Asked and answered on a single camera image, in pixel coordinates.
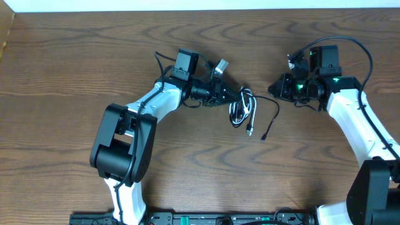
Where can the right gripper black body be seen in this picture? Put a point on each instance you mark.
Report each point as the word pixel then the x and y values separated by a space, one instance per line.
pixel 294 89

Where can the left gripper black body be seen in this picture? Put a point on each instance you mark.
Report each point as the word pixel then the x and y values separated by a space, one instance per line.
pixel 215 91

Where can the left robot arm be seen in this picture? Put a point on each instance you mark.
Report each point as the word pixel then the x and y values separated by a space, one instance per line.
pixel 123 146

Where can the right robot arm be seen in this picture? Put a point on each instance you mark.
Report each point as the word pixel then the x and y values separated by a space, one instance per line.
pixel 370 199

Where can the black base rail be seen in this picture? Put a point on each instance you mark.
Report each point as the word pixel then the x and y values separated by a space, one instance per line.
pixel 281 216

